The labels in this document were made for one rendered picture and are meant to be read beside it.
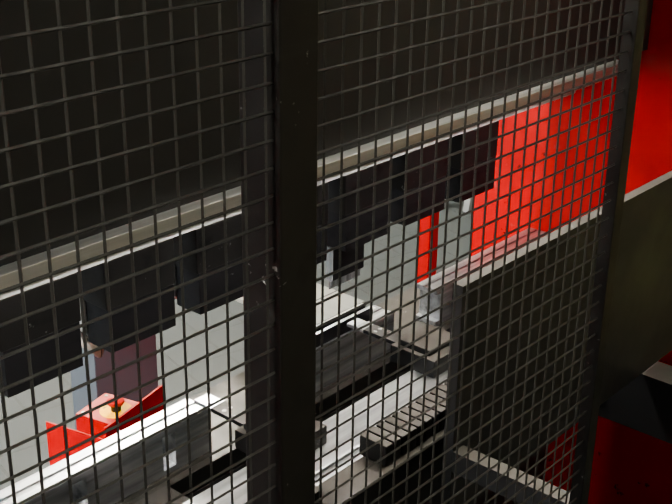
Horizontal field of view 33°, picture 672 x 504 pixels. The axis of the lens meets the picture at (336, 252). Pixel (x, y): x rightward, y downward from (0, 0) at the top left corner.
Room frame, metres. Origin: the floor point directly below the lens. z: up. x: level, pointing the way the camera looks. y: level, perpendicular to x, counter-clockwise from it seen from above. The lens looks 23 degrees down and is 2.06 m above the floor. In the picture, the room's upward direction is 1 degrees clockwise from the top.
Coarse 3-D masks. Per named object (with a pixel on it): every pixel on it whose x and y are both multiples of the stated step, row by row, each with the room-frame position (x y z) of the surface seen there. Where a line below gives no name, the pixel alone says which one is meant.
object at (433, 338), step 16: (352, 320) 2.15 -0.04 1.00; (416, 336) 2.02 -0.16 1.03; (432, 336) 2.02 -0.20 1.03; (448, 336) 2.02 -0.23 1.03; (400, 352) 1.98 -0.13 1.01; (416, 352) 1.97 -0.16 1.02; (432, 352) 1.96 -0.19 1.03; (448, 352) 1.97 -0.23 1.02; (416, 368) 1.96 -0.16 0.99; (432, 368) 1.93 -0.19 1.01
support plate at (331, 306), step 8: (320, 288) 2.32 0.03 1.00; (328, 288) 2.32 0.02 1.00; (320, 296) 2.27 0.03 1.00; (328, 296) 2.27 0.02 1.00; (336, 296) 2.28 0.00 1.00; (344, 296) 2.28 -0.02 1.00; (320, 304) 2.23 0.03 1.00; (328, 304) 2.23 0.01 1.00; (336, 304) 2.23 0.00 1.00; (344, 304) 2.23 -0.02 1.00; (352, 304) 2.23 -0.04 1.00; (320, 312) 2.19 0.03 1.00; (328, 312) 2.19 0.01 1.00; (336, 312) 2.19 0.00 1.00; (320, 320) 2.15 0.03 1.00
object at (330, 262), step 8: (328, 248) 2.14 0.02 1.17; (360, 248) 2.20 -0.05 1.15; (328, 256) 2.14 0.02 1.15; (336, 256) 2.14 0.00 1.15; (344, 256) 2.16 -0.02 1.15; (352, 256) 2.18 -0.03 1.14; (360, 256) 2.20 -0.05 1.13; (328, 264) 2.14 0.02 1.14; (336, 264) 2.14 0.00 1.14; (344, 264) 2.16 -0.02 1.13; (360, 264) 2.20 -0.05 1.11; (328, 272) 2.14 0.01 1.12; (344, 272) 2.16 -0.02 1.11; (352, 272) 2.19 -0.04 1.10; (328, 280) 2.14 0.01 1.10; (336, 280) 2.15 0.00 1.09; (344, 280) 2.17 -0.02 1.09
